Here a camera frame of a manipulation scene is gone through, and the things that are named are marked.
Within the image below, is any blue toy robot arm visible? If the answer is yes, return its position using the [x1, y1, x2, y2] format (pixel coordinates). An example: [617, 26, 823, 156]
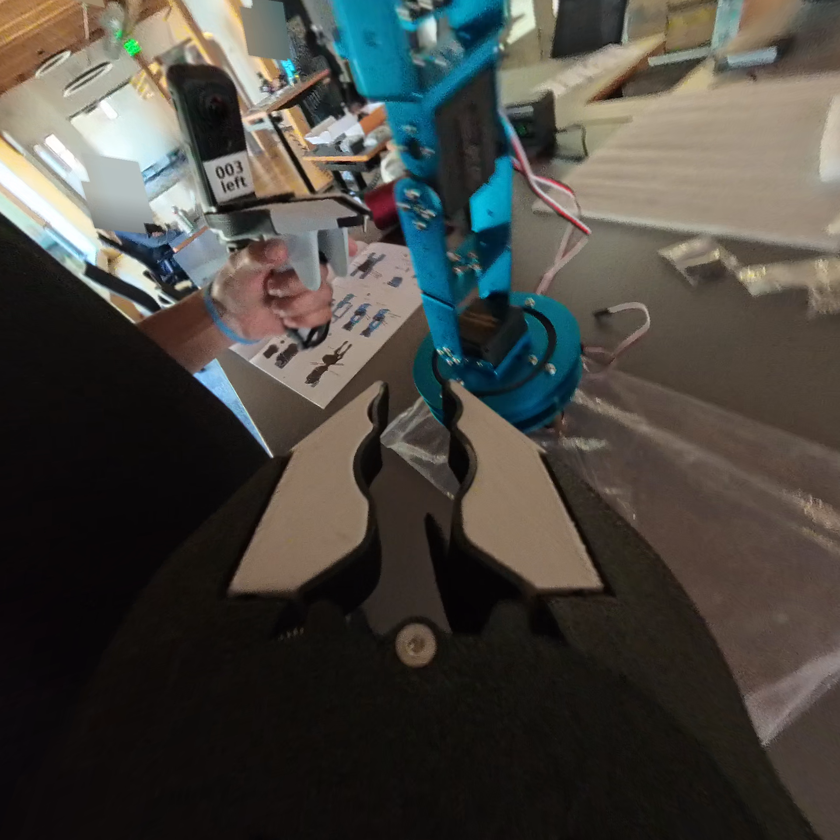
[331, 0, 585, 434]

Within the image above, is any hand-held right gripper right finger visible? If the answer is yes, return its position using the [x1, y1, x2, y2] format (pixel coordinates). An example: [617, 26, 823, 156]
[425, 379, 605, 634]

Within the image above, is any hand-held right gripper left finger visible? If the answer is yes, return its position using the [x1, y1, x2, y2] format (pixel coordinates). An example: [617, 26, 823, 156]
[227, 381, 391, 603]

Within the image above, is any white cable with plug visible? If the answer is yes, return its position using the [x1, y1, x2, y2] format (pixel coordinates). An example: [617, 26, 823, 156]
[594, 302, 652, 358]

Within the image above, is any red white servo cable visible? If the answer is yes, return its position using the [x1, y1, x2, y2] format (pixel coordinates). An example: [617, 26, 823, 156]
[499, 108, 592, 296]

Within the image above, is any printed instruction booklet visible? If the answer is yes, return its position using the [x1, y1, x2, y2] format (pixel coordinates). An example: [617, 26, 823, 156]
[230, 241, 424, 408]

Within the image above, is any clear plastic bag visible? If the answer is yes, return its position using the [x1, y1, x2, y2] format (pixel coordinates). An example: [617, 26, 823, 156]
[381, 371, 840, 746]

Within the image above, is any small parts bag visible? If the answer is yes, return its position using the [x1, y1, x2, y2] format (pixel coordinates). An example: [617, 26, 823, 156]
[735, 259, 840, 316]
[659, 236, 742, 284]

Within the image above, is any red metal cylinder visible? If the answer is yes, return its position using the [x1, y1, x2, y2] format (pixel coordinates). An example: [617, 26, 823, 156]
[364, 185, 403, 231]

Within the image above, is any white foam sheet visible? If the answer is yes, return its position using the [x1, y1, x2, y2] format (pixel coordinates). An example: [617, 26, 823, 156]
[533, 72, 840, 253]

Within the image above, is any person's left hand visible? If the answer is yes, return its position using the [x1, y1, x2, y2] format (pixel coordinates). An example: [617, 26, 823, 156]
[210, 238, 361, 347]

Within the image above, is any black box with green display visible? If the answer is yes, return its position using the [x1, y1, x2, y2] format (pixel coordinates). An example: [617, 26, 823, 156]
[505, 88, 559, 158]

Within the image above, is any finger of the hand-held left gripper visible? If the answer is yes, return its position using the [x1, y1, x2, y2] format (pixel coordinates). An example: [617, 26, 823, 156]
[268, 210, 370, 232]

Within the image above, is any grey desk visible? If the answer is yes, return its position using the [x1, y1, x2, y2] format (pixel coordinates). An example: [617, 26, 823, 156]
[220, 157, 840, 840]

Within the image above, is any blue wristband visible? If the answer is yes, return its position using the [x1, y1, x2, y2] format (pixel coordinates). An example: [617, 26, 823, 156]
[202, 289, 262, 347]

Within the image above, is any person's black shirt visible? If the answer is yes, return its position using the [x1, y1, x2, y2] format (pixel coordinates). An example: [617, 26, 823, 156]
[0, 213, 277, 840]

